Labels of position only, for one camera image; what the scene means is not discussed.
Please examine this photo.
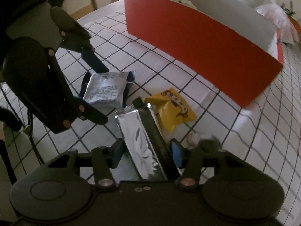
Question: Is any light blue snack pack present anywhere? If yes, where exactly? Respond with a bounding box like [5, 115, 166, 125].
[79, 70, 136, 109]

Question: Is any silver black foil pack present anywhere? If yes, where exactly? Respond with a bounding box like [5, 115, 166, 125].
[115, 97, 180, 182]

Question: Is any yellow small snack pack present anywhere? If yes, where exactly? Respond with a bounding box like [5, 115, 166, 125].
[145, 88, 196, 133]

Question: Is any cream snack bag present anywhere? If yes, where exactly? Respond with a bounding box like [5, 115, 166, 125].
[172, 0, 197, 10]

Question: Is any red cardboard box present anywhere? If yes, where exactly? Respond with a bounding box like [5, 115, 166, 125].
[124, 0, 283, 107]

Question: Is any pink snack plastic bag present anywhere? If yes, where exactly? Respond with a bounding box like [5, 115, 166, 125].
[255, 3, 299, 44]

